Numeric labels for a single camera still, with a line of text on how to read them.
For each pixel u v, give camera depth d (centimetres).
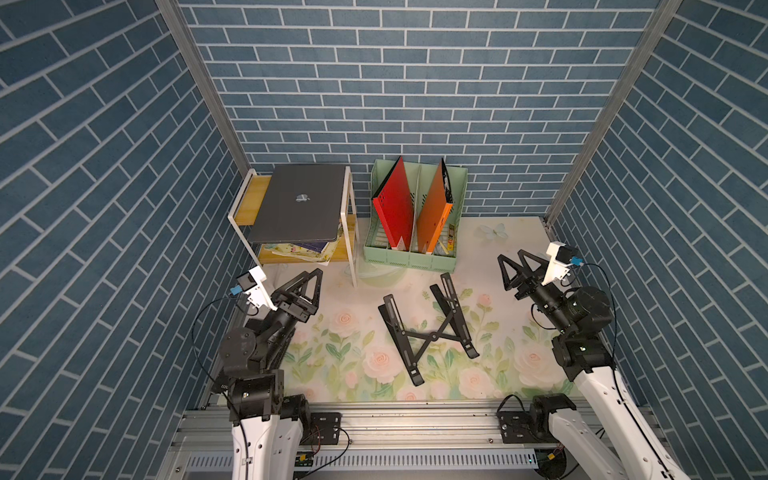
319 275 59
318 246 90
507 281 64
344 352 87
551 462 70
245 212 77
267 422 47
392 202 89
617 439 46
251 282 54
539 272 59
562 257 58
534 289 62
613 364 51
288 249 90
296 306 54
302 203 78
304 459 71
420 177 105
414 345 87
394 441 73
